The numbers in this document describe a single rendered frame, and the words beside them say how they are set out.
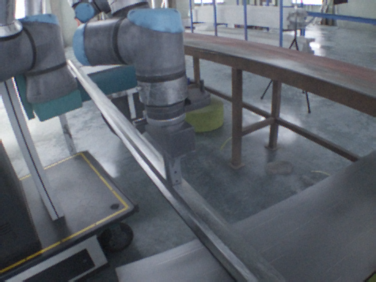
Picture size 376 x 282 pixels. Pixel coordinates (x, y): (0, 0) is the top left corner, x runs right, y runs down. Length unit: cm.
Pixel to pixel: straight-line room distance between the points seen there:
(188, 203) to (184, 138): 14
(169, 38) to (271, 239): 39
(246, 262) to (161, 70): 34
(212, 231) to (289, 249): 14
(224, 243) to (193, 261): 6
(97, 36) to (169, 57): 14
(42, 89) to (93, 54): 42
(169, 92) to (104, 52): 14
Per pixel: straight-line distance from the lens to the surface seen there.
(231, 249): 46
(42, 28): 89
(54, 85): 90
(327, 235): 54
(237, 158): 190
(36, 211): 140
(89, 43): 50
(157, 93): 45
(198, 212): 52
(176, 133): 46
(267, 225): 53
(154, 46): 43
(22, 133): 109
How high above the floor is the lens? 113
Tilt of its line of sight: 30 degrees down
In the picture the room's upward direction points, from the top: 5 degrees counter-clockwise
